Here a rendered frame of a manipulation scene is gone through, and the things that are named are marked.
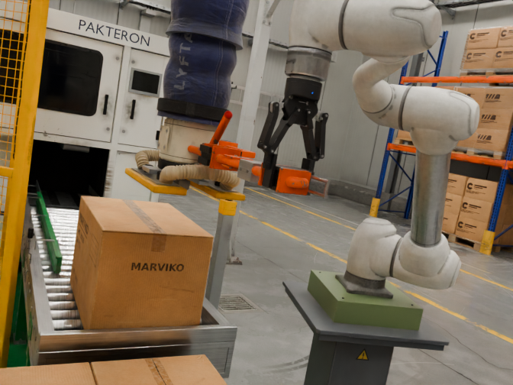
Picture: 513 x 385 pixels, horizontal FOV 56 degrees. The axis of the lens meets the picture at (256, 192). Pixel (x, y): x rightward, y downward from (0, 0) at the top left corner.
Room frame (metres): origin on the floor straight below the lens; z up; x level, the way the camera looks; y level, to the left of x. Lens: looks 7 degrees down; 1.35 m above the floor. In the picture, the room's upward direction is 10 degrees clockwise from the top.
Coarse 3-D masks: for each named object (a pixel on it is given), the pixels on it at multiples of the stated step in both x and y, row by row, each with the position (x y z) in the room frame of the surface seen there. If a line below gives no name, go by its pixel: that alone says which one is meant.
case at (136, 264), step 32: (96, 224) 1.69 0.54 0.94; (128, 224) 1.71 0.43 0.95; (160, 224) 1.81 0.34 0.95; (192, 224) 1.91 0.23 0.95; (96, 256) 1.61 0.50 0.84; (128, 256) 1.61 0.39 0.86; (160, 256) 1.67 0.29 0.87; (192, 256) 1.72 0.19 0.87; (96, 288) 1.57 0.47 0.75; (128, 288) 1.62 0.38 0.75; (160, 288) 1.67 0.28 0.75; (192, 288) 1.73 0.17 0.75; (96, 320) 1.58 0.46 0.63; (128, 320) 1.63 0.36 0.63; (160, 320) 1.68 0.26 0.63; (192, 320) 1.74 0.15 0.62
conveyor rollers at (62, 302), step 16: (32, 208) 3.42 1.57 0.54; (48, 208) 3.48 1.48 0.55; (64, 224) 3.11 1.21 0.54; (64, 240) 2.78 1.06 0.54; (48, 256) 2.41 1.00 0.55; (64, 256) 2.45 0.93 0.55; (48, 272) 2.17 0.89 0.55; (64, 272) 2.21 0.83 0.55; (48, 288) 2.00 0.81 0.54; (64, 288) 2.03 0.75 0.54; (64, 304) 1.86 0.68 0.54; (64, 320) 1.71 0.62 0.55; (80, 320) 1.73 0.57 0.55
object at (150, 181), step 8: (128, 168) 1.61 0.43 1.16; (136, 168) 1.60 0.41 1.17; (136, 176) 1.49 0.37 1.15; (144, 176) 1.46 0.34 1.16; (152, 176) 1.47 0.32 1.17; (144, 184) 1.40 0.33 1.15; (152, 184) 1.35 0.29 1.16; (160, 184) 1.36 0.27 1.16; (168, 184) 1.37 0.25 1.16; (176, 184) 1.39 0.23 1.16; (160, 192) 1.33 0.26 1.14; (168, 192) 1.34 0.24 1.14; (176, 192) 1.36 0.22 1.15; (184, 192) 1.37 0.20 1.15
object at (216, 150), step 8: (200, 144) 1.33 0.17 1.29; (208, 144) 1.34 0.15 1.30; (208, 152) 1.27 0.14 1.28; (216, 152) 1.27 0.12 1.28; (224, 152) 1.28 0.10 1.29; (232, 152) 1.29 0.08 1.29; (240, 152) 1.31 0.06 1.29; (200, 160) 1.31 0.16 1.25; (208, 160) 1.27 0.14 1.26; (216, 168) 1.28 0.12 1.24; (224, 168) 1.29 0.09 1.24
